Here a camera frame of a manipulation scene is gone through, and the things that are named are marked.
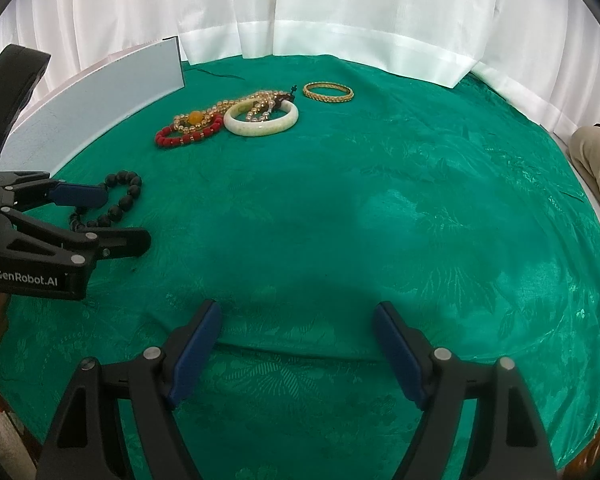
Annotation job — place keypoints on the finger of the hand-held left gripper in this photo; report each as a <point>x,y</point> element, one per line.
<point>124,241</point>
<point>77,195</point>

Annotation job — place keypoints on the gold bangle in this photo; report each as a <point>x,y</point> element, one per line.
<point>328,98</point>

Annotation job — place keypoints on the white jade bangle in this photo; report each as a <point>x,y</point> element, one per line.
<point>260,130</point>

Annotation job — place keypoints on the green patterned tablecloth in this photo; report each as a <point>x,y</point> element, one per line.
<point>330,220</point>

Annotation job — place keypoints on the white curtain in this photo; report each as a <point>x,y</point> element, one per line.
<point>330,10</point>

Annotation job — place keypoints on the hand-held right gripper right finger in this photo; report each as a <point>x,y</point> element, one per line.
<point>400,355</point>

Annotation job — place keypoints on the long white box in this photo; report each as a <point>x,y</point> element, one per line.
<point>79,120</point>

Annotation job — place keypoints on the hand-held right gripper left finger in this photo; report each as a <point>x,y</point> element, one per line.
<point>194,355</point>

